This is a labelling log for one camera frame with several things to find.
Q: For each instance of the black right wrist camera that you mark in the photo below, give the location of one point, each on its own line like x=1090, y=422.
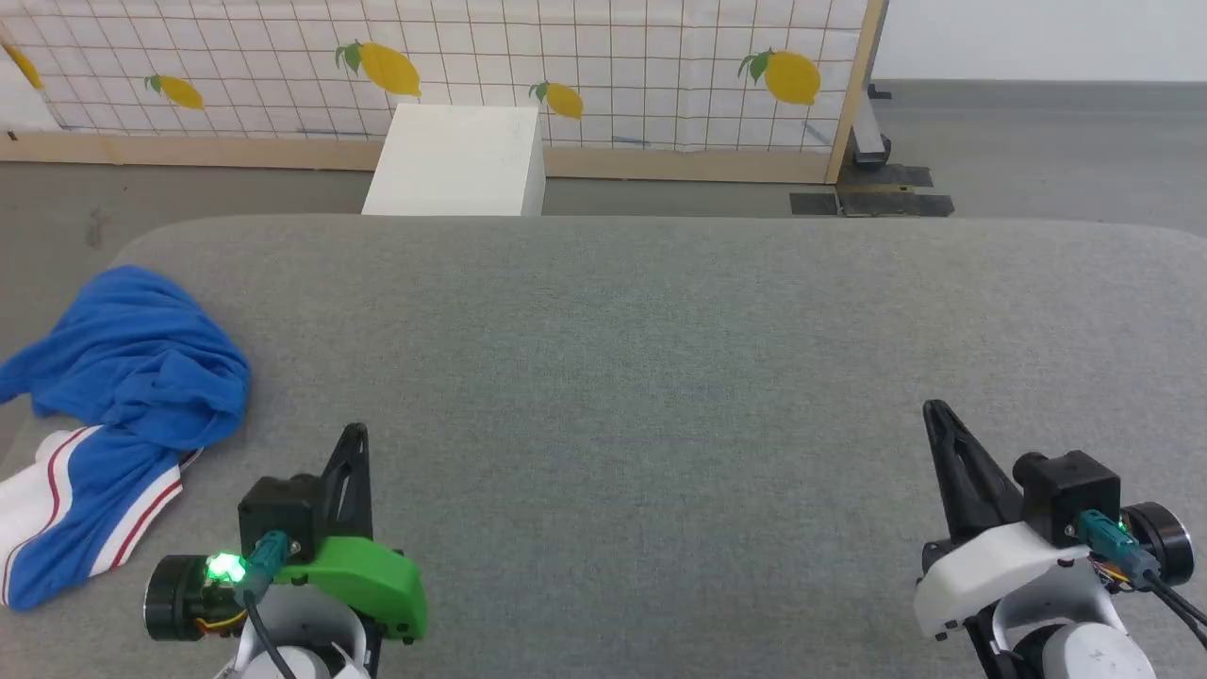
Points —
x=1070, y=490

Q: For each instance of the lemon print partition panel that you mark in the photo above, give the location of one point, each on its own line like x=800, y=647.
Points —
x=613, y=57

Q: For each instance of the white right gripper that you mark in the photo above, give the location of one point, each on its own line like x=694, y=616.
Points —
x=990, y=566

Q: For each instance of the blue white red-striped garment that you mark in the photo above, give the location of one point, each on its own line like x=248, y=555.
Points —
x=132, y=377

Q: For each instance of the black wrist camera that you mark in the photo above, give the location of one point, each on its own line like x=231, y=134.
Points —
x=1070, y=490
x=278, y=514

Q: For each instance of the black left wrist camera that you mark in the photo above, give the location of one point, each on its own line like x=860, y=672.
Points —
x=278, y=514

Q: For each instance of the grey metal panel foot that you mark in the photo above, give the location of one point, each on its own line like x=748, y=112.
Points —
x=869, y=141

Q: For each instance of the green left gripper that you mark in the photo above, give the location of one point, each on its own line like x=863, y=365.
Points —
x=372, y=575

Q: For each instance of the white rectangular box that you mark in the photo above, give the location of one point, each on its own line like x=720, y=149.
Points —
x=457, y=160

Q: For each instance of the black floor tape patch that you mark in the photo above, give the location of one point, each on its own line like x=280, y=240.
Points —
x=896, y=205

